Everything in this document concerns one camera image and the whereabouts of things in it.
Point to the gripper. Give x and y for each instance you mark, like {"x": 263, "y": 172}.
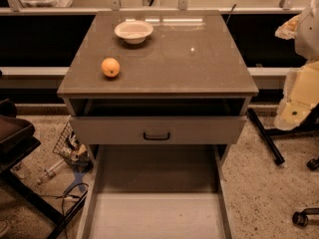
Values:
{"x": 308, "y": 37}

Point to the orange fruit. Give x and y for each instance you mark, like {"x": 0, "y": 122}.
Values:
{"x": 110, "y": 67}

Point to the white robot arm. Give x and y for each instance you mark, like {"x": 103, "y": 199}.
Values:
{"x": 304, "y": 30}

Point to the grey drawer cabinet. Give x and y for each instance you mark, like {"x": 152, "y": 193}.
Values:
{"x": 188, "y": 67}

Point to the open grey middle drawer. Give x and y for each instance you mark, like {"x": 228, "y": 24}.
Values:
{"x": 156, "y": 192}

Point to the grey top drawer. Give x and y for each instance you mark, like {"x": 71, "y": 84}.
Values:
{"x": 183, "y": 130}

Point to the black stand leg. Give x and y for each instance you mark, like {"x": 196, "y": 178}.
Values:
{"x": 311, "y": 124}

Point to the black caster wheel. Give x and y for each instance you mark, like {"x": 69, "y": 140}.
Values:
{"x": 301, "y": 218}

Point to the white bowl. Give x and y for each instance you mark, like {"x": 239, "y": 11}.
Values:
{"x": 134, "y": 32}

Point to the clear plastic bottle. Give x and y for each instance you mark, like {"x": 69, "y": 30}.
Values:
{"x": 51, "y": 172}

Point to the black chair on left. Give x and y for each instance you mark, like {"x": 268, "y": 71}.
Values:
{"x": 17, "y": 141}

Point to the black drawer handle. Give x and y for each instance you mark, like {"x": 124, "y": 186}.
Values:
{"x": 156, "y": 137}

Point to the wire basket with clutter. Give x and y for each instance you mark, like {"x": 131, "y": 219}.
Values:
{"x": 70, "y": 149}

